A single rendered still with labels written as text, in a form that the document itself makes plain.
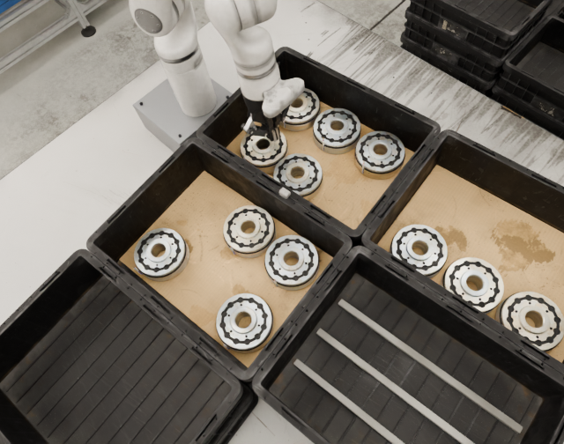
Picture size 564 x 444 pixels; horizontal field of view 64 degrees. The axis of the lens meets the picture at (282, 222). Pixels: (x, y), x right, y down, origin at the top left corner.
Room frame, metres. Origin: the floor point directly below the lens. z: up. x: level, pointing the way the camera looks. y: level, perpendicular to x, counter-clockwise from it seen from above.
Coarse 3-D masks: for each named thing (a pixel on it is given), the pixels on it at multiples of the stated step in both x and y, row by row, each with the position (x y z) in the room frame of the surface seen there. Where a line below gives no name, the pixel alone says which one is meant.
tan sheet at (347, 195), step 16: (320, 112) 0.66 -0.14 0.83; (368, 128) 0.59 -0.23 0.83; (240, 144) 0.62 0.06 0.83; (288, 144) 0.59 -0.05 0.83; (304, 144) 0.58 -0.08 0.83; (320, 160) 0.53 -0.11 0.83; (336, 160) 0.52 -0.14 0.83; (352, 160) 0.52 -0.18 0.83; (272, 176) 0.52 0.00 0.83; (336, 176) 0.49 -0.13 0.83; (352, 176) 0.48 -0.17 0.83; (320, 192) 0.46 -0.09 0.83; (336, 192) 0.45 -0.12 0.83; (352, 192) 0.44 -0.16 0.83; (368, 192) 0.43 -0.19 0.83; (320, 208) 0.42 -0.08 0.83; (336, 208) 0.41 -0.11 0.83; (352, 208) 0.40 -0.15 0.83; (368, 208) 0.40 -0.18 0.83; (352, 224) 0.37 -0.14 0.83
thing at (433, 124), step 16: (288, 48) 0.77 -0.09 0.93; (320, 64) 0.71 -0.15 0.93; (352, 80) 0.65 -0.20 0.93; (240, 96) 0.67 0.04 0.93; (384, 96) 0.59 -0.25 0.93; (224, 112) 0.63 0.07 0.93; (400, 112) 0.55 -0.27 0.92; (416, 112) 0.54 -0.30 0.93; (208, 128) 0.60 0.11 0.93; (432, 128) 0.49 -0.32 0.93; (208, 144) 0.56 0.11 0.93; (240, 160) 0.50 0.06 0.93; (416, 160) 0.43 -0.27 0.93; (256, 176) 0.46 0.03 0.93; (400, 176) 0.40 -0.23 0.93; (384, 192) 0.37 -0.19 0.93; (336, 224) 0.33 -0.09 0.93; (368, 224) 0.32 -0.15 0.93; (352, 240) 0.30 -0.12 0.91
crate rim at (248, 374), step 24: (192, 144) 0.57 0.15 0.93; (168, 168) 0.52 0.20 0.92; (240, 168) 0.49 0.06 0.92; (144, 192) 0.48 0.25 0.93; (120, 216) 0.44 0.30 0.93; (312, 216) 0.36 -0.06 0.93; (96, 240) 0.39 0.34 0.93; (336, 264) 0.26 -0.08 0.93; (144, 288) 0.28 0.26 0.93; (312, 288) 0.22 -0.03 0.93; (168, 312) 0.24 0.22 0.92; (192, 336) 0.18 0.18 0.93; (264, 360) 0.12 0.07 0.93
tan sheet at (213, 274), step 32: (192, 192) 0.52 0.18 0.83; (224, 192) 0.50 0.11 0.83; (160, 224) 0.45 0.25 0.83; (192, 224) 0.44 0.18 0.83; (128, 256) 0.40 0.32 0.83; (192, 256) 0.37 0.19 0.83; (224, 256) 0.35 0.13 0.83; (320, 256) 0.31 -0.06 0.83; (160, 288) 0.31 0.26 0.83; (192, 288) 0.30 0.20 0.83; (224, 288) 0.29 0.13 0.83; (256, 288) 0.28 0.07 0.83; (192, 320) 0.24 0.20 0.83; (256, 352) 0.16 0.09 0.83
